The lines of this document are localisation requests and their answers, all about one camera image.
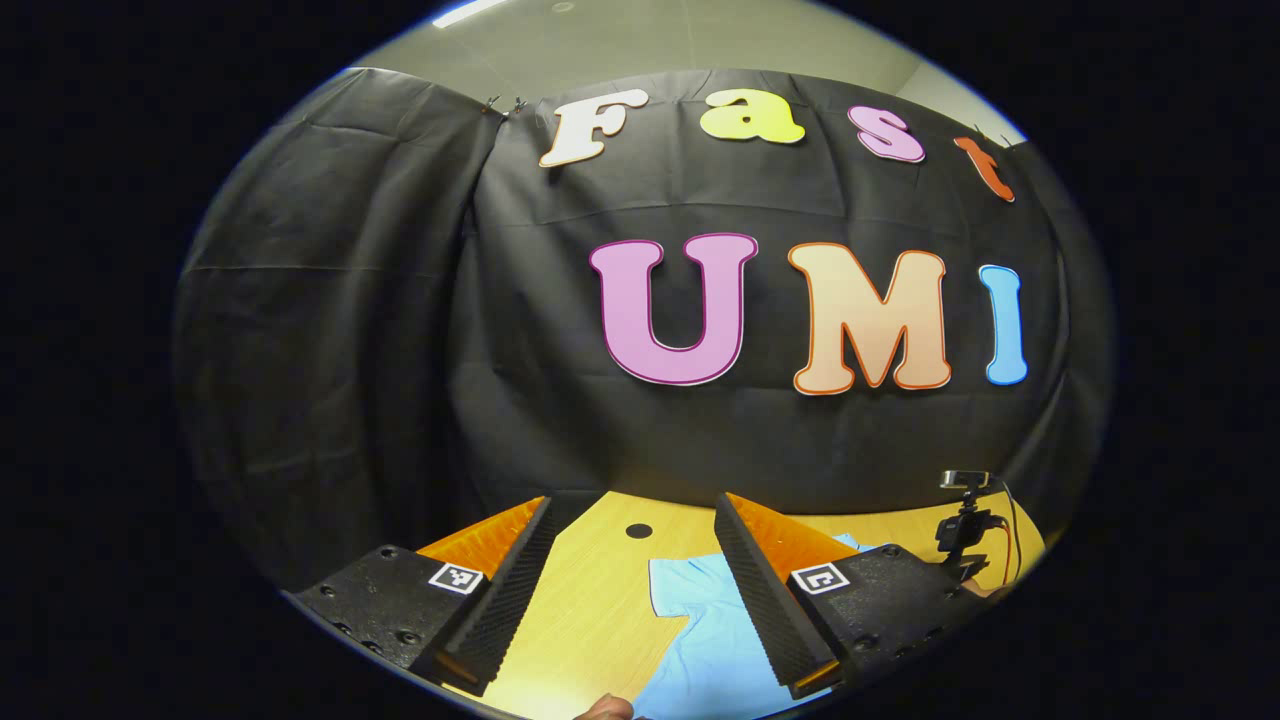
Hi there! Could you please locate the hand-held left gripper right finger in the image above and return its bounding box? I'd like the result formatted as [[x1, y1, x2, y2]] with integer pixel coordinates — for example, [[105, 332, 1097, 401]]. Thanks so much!
[[714, 492, 991, 701]]

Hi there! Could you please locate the black backdrop cloth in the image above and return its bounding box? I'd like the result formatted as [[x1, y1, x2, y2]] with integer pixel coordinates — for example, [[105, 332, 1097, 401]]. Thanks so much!
[[172, 65, 1116, 591]]

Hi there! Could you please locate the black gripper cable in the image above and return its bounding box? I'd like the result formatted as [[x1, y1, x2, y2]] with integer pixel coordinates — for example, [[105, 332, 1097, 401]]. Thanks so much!
[[995, 478, 1027, 586]]

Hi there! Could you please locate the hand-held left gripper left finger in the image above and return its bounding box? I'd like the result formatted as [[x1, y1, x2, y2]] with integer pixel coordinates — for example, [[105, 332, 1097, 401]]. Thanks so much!
[[288, 495, 557, 699]]

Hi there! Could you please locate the light blue T-shirt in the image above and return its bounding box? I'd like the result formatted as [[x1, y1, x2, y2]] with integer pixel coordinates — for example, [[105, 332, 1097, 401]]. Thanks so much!
[[630, 533, 883, 720]]

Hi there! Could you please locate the ceiling light panel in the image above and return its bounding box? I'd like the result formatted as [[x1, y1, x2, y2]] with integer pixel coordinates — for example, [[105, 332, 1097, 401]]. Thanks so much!
[[432, 0, 511, 29]]

